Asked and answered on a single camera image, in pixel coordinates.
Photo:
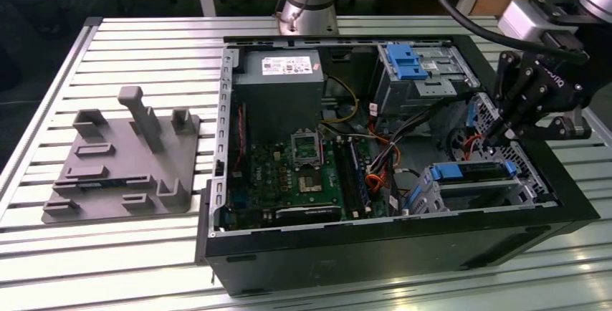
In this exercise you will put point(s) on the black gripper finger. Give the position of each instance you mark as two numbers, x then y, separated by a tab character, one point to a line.
559	130
523	89

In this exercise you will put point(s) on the hard disk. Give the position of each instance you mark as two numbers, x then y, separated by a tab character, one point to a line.
447	173

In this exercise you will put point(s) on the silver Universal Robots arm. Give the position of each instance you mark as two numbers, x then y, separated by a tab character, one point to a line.
311	3

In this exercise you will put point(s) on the metal disk bay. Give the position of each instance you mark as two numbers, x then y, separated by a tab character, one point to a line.
478	196

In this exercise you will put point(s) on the RAM stick in slot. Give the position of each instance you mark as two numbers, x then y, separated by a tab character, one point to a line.
359	175

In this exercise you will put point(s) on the black RAM slot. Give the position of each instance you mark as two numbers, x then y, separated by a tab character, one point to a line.
343	175

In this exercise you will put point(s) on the metal optical drive cage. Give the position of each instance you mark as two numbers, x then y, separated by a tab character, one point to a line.
430	89

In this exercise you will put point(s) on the black case fan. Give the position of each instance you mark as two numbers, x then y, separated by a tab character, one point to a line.
457	142

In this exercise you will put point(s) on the blue drive cage latch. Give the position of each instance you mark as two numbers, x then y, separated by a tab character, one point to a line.
406	62

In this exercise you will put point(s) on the grey power supply unit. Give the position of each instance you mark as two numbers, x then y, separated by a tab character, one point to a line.
279	99

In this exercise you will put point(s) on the CPU socket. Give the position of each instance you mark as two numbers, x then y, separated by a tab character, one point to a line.
311	183

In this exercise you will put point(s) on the black open PC case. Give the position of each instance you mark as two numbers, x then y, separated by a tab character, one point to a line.
363	253

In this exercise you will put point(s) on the black graphics card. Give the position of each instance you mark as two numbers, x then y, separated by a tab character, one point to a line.
309	213

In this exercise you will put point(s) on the green motherboard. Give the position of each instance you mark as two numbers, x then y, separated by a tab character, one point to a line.
273	178

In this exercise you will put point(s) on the grey parts rack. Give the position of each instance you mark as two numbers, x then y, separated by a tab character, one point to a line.
125	167

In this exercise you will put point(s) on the RAM stick on rack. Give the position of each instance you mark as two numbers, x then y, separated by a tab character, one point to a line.
103	184

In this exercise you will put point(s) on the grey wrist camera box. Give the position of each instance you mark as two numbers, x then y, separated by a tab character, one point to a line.
522	20

